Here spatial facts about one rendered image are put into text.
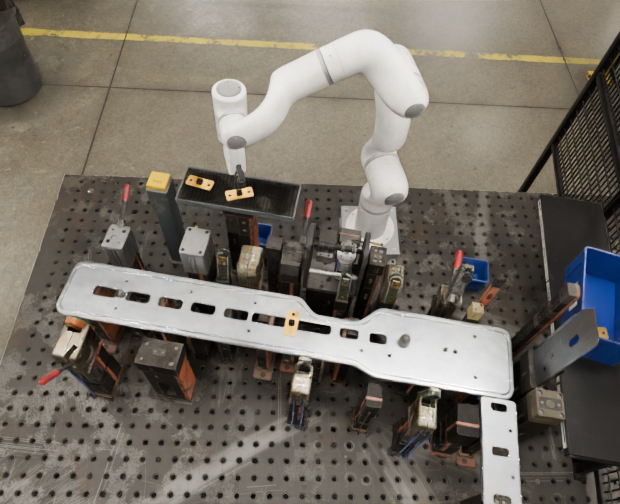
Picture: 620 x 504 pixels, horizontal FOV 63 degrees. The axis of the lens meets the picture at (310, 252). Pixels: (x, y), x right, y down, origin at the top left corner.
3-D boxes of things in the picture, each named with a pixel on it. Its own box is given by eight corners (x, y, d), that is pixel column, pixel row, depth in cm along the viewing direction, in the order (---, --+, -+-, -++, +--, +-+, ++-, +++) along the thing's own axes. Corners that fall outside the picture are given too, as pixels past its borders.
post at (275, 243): (266, 305, 189) (264, 247, 155) (269, 293, 192) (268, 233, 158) (280, 307, 189) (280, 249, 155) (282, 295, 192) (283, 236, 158)
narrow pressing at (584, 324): (534, 387, 147) (597, 343, 118) (531, 350, 153) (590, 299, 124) (536, 388, 147) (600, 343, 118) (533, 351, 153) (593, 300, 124)
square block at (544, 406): (489, 443, 167) (537, 415, 137) (488, 419, 171) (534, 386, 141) (513, 448, 167) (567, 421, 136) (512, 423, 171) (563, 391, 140)
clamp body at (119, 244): (124, 300, 187) (94, 248, 156) (134, 274, 193) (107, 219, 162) (149, 305, 187) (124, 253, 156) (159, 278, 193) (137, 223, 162)
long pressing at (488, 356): (48, 321, 151) (46, 319, 149) (78, 257, 163) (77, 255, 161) (514, 402, 145) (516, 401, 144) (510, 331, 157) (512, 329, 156)
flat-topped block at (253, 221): (231, 273, 195) (220, 202, 157) (236, 256, 200) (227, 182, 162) (257, 278, 195) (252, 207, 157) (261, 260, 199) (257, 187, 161)
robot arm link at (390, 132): (368, 196, 170) (355, 159, 178) (402, 189, 171) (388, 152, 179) (386, 82, 126) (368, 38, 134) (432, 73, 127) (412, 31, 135)
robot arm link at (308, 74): (343, 111, 122) (232, 160, 128) (328, 67, 130) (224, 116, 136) (331, 84, 114) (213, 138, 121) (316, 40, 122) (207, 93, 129)
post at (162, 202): (168, 262, 196) (143, 190, 159) (174, 246, 200) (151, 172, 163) (187, 265, 196) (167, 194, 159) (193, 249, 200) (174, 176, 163)
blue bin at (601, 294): (558, 349, 150) (580, 332, 139) (564, 266, 166) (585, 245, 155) (615, 368, 148) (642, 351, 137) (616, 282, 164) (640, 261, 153)
